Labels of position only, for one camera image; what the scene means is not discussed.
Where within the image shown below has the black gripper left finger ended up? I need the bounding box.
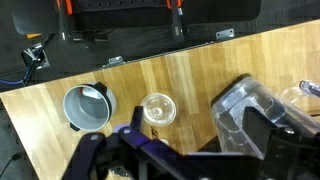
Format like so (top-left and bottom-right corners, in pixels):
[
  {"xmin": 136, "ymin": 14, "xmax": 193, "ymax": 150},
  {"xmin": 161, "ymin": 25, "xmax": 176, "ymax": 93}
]
[{"xmin": 61, "ymin": 105, "xmax": 188, "ymax": 180}]

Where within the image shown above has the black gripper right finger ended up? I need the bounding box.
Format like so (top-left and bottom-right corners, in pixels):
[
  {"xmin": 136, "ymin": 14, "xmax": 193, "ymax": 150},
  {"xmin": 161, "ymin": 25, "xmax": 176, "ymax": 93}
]
[{"xmin": 241, "ymin": 105, "xmax": 320, "ymax": 180}]

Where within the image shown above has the clear water tank black lid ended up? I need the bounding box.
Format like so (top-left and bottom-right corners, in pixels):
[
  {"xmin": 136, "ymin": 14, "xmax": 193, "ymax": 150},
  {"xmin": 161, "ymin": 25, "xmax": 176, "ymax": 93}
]
[{"xmin": 210, "ymin": 73, "xmax": 320, "ymax": 158}]

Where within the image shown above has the small white cup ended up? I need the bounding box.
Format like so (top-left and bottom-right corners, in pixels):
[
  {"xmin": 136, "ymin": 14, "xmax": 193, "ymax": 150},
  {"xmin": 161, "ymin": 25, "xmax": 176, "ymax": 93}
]
[{"xmin": 79, "ymin": 85, "xmax": 103, "ymax": 100}]

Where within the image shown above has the metal floor outlet box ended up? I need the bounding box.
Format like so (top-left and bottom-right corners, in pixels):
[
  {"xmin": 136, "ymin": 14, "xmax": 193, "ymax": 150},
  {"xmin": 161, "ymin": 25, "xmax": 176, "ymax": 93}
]
[{"xmin": 21, "ymin": 42, "xmax": 51, "ymax": 71}]

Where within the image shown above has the orange black clamp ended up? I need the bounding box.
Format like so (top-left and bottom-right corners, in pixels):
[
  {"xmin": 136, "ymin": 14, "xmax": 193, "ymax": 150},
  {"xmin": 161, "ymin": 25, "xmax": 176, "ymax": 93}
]
[
  {"xmin": 165, "ymin": 0, "xmax": 184, "ymax": 10},
  {"xmin": 54, "ymin": 0, "xmax": 74, "ymax": 16}
]

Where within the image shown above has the orange floor mat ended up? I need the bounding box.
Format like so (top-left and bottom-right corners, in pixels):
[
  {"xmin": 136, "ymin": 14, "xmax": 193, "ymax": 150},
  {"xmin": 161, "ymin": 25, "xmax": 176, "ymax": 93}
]
[{"xmin": 26, "ymin": 32, "xmax": 43, "ymax": 39}]

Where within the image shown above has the metal table bracket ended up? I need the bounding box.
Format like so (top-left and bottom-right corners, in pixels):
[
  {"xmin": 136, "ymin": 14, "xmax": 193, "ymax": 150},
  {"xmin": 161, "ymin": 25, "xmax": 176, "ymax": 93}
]
[
  {"xmin": 108, "ymin": 55, "xmax": 124, "ymax": 66},
  {"xmin": 215, "ymin": 28, "xmax": 235, "ymax": 42}
]

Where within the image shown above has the black perforated camera cart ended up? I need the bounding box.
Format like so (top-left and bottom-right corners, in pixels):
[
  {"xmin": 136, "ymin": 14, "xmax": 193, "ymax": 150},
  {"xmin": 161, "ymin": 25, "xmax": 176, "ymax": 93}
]
[{"xmin": 13, "ymin": 0, "xmax": 261, "ymax": 43}]

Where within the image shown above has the blue floor cable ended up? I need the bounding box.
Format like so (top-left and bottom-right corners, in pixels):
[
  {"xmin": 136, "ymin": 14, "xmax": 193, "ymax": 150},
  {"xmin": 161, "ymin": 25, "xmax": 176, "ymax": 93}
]
[{"xmin": 0, "ymin": 78, "xmax": 26, "ymax": 86}]

